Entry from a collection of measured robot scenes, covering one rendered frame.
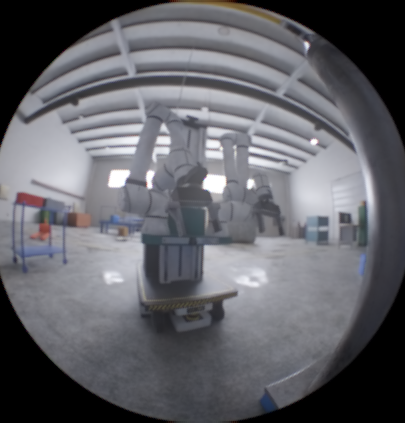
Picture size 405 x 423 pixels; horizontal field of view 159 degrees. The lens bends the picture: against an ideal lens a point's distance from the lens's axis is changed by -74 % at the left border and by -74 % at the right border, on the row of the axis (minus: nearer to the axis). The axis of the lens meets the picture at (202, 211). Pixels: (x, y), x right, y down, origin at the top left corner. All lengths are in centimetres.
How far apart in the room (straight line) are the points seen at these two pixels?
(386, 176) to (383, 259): 17
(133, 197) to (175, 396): 104
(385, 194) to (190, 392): 97
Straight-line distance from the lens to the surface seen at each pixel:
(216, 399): 86
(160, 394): 86
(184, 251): 122
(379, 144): 44
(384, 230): 41
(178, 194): 44
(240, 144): 123
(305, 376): 83
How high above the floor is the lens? 79
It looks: 6 degrees up
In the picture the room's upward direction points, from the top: 3 degrees clockwise
